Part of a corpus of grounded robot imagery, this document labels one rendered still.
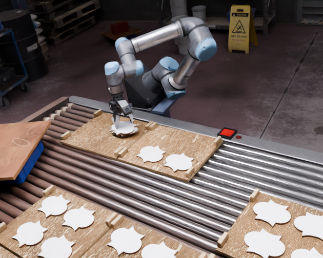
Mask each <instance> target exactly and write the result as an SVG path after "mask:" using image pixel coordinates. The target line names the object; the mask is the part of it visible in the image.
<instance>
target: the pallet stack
mask: <svg viewBox="0 0 323 258"><path fill-rule="evenodd" d="M26 2H27V5H28V9H29V10H30V14H34V15H37V18H36V20H35V21H38V22H40V23H41V25H40V26H39V28H41V29H42V30H43V31H42V32H41V33H40V34H39V35H40V36H44V37H46V39H44V40H43V41H46V42H48V41H50V40H52V45H57V44H59V43H61V42H62V41H64V40H66V39H68V38H70V37H72V36H74V35H75V34H77V33H79V32H81V31H82V30H84V29H86V28H88V27H90V26H91V25H93V24H94V23H95V19H94V16H93V15H92V11H94V10H96V9H98V8H100V6H99V1H98V0H82V1H78V0H26ZM89 5H91V7H88V6H89ZM86 21H88V22H87V23H88V25H86V26H84V27H82V28H80V29H79V28H78V25H80V24H82V23H84V22H86ZM67 31H70V33H71V34H70V35H68V36H66V37H64V38H62V39H60V36H59V35H61V34H63V33H65V32H67Z"/></svg>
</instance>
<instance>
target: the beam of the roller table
mask: <svg viewBox="0 0 323 258"><path fill-rule="evenodd" d="M69 101H70V103H73V104H75V105H79V106H83V107H86V108H90V109H94V110H102V112H106V113H110V114H113V112H112V111H111V110H110V106H109V104H108V103H104V102H100V101H96V100H91V99H87V98H83V97H78V96H74V95H73V96H71V97H69ZM132 112H133V119H135V120H139V121H143V122H147V123H149V122H150V121H153V123H154V122H157V124H158V125H161V126H166V127H170V128H174V129H178V130H182V131H186V132H191V133H196V134H200V135H205V136H209V137H213V138H217V134H218V133H219V132H220V131H221V130H220V129H217V128H212V127H208V126H204V125H199V124H195V123H191V122H186V121H182V120H177V119H173V118H169V117H164V116H160V115H156V114H151V113H147V112H142V111H138V110H134V109H132ZM236 136H242V138H241V139H236ZM221 139H223V142H227V143H231V144H235V145H239V146H243V147H247V148H251V149H255V150H258V151H262V152H266V153H271V154H275V155H279V156H283V157H287V158H291V159H295V160H299V161H303V162H307V163H311V164H315V165H319V166H323V153H319V152H315V151H312V150H308V149H303V148H299V147H294V146H290V145H286V144H281V143H277V142H273V141H268V140H264V139H259V138H255V137H251V136H246V135H242V134H238V133H236V134H235V136H234V137H233V138H232V139H231V140H229V139H225V138H221Z"/></svg>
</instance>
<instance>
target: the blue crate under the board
mask: <svg viewBox="0 0 323 258"><path fill-rule="evenodd" d="M43 150H44V147H43V144H42V141H41V140H40V142H39V143H38V145H37V146H36V148H35V149H34V151H33V153H32V154H31V156H30V157H29V159H28V160H27V162H26V163H25V165H24V166H23V168H22V170H21V171H20V172H19V174H18V175H17V177H16V179H15V180H5V181H0V184H22V183H24V181H25V179H26V178H27V176H28V174H29V173H30V171H31V170H32V168H33V166H34V165H35V163H36V162H37V160H38V158H39V157H40V155H41V153H42V152H43Z"/></svg>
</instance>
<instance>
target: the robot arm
mask: <svg viewBox="0 0 323 258"><path fill-rule="evenodd" d="M185 36H187V37H188V39H189V41H190V44H189V46H188V48H187V54H186V56H185V57H184V59H183V60H182V62H181V64H180V65H178V63H177V61H176V60H175V59H173V58H171V57H164V58H162V59H161V60H160V61H159V63H158V64H157V65H156V66H155V67H154V68H153V69H152V70H151V71H149V72H147V73H145V74H144V75H143V77H142V82H143V85H144V86H145V88H146V89H147V90H149V91H150V92H152V93H159V92H160V91H161V90H162V89H163V88H164V90H165V92H166V95H167V97H168V99H171V100H174V99H178V98H181V97H183V96H185V94H186V90H185V87H186V86H187V80H188V79H189V77H190V76H191V74H192V73H193V72H194V70H195V69H196V67H197V66H198V64H199V63H200V62H201V61H206V60H209V59H210V58H211V57H213V56H214V55H215V53H216V51H217V45H216V42H215V40H214V39H213V36H212V34H211V32H210V30H209V28H208V26H207V24H206V23H205V22H204V21H203V20H202V19H200V18H196V17H184V18H180V19H178V20H176V22H175V23H173V24H170V25H167V26H165V27H162V28H159V29H157V30H154V31H151V32H149V33H146V34H144V35H141V36H138V37H136V38H133V39H130V40H128V39H127V38H125V37H123V38H122V37H121V38H119V39H118V40H117V41H116V42H115V47H116V50H117V52H118V55H119V57H120V60H121V62H122V64H120V65H119V63H118V62H116V61H114V62H109V63H107V64H105V75H106V78H107V83H108V87H109V88H108V90H109V92H110V95H111V96H112V99H111V100H110V101H109V106H110V105H111V107H110V110H111V111H112V112H113V117H112V121H113V123H114V125H115V128H116V129H117V130H118V128H119V120H120V116H119V115H118V113H119V114H121V113H123V114H124V115H125V116H128V118H129V119H130V122H131V123H133V112H132V108H131V107H130V106H129V104H128V103H127V101H126V100H125V98H124V97H123V95H122V94H123V93H124V88H123V83H122V79H126V78H130V77H134V76H137V75H141V74H142V73H143V72H144V67H143V64H142V62H141V61H140V60H136V59H135V57H134V53H137V52H140V51H142V50H145V49H148V48H150V47H153V46H156V45H159V44H161V43H164V42H166V41H169V40H172V39H174V38H177V37H185Z"/></svg>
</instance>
